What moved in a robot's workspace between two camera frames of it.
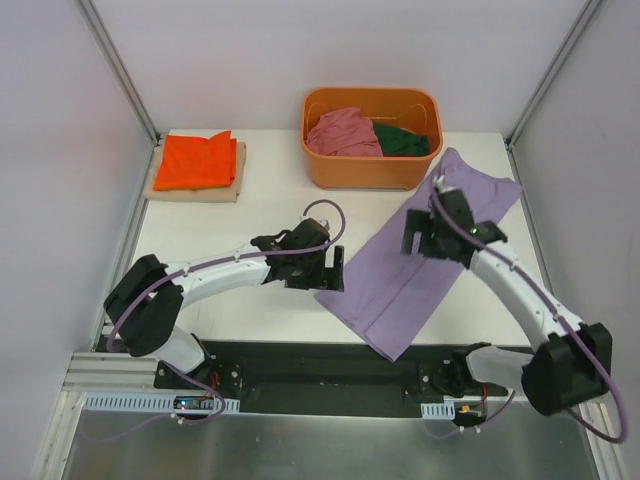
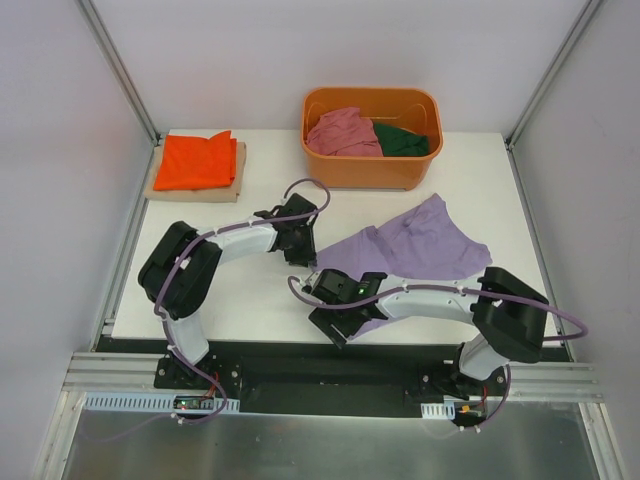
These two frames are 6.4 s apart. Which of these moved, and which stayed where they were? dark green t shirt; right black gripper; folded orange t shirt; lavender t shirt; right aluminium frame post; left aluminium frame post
Moved: lavender t shirt; right black gripper
Stayed: folded orange t shirt; left aluminium frame post; dark green t shirt; right aluminium frame post
